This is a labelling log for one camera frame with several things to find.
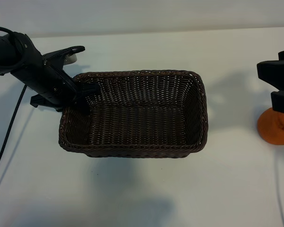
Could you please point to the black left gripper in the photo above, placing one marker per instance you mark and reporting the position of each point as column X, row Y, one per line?
column 45, row 78

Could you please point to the orange mandarin fruit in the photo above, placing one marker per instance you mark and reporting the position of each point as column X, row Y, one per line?
column 267, row 128

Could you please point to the dark brown woven basket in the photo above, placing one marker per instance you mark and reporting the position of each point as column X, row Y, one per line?
column 137, row 123

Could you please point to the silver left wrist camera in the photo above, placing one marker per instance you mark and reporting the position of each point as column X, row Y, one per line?
column 71, row 59

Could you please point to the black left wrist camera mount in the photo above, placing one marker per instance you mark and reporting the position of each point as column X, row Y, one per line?
column 61, row 52

